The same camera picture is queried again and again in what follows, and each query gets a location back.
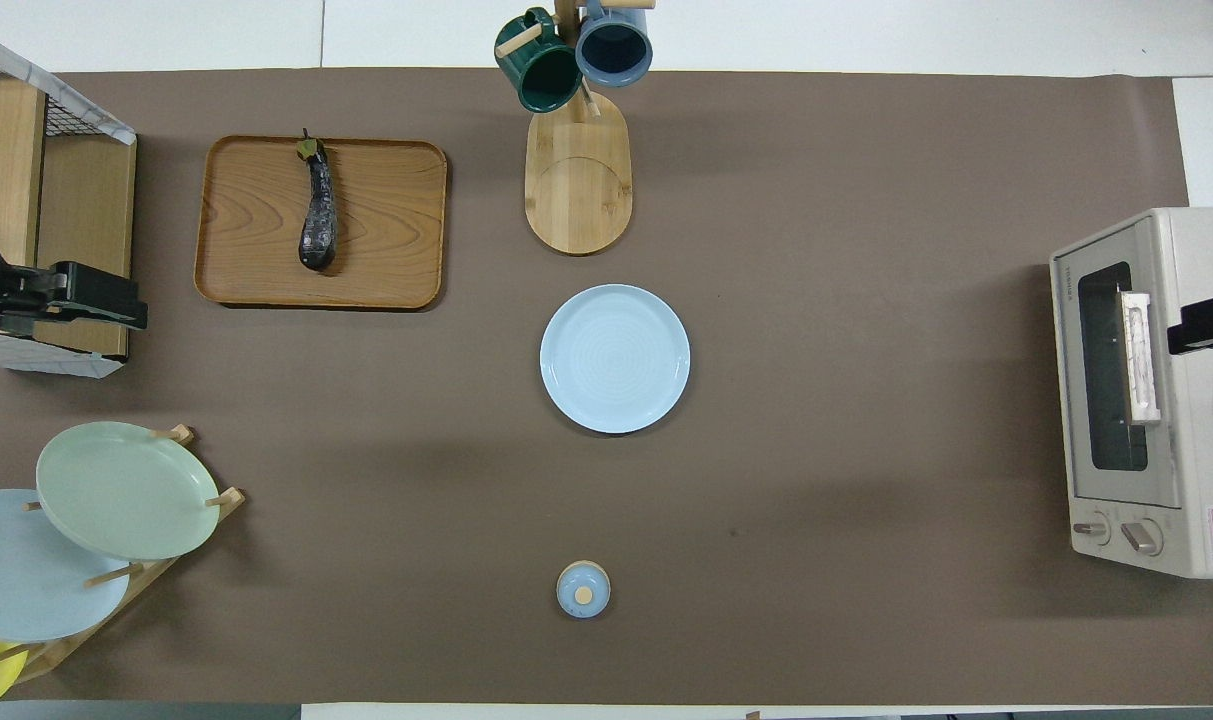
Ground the beige toaster oven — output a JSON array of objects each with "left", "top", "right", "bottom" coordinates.
[{"left": 1050, "top": 207, "right": 1213, "bottom": 579}]

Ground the wooden plate rack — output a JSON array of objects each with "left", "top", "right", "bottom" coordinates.
[{"left": 0, "top": 425, "right": 247, "bottom": 686}]

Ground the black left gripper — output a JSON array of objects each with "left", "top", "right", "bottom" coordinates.
[{"left": 26, "top": 260, "right": 150, "bottom": 331}]

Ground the brown table mat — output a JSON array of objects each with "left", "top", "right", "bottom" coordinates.
[{"left": 0, "top": 68, "right": 1213, "bottom": 706}]

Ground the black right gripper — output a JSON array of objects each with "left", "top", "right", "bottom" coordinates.
[{"left": 1166, "top": 289, "right": 1213, "bottom": 357}]

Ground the large light blue plate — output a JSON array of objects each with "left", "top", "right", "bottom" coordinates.
[{"left": 0, "top": 488, "right": 132, "bottom": 643}]

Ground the black wire basket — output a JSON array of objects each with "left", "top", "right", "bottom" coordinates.
[{"left": 0, "top": 45, "right": 79, "bottom": 138}]

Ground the rectangular wooden tray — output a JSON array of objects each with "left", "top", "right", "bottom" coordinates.
[{"left": 194, "top": 135, "right": 449, "bottom": 311}]

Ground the blue mug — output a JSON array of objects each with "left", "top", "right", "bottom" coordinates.
[{"left": 574, "top": 0, "right": 655, "bottom": 88}]

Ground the wooden mug tree stand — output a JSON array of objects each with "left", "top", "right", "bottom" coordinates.
[{"left": 496, "top": 0, "right": 657, "bottom": 257}]

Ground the dark purple eggplant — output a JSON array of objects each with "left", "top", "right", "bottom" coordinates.
[{"left": 296, "top": 128, "right": 340, "bottom": 273}]

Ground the dark green mug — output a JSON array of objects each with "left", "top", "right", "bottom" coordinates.
[{"left": 494, "top": 8, "right": 584, "bottom": 114}]

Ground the wooden shelf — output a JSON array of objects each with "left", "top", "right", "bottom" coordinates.
[{"left": 0, "top": 75, "right": 139, "bottom": 359}]

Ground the light blue round plate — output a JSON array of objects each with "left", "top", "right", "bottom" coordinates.
[{"left": 539, "top": 284, "right": 692, "bottom": 435}]

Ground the pale green plate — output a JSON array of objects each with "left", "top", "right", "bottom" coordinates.
[{"left": 35, "top": 421, "right": 221, "bottom": 562}]

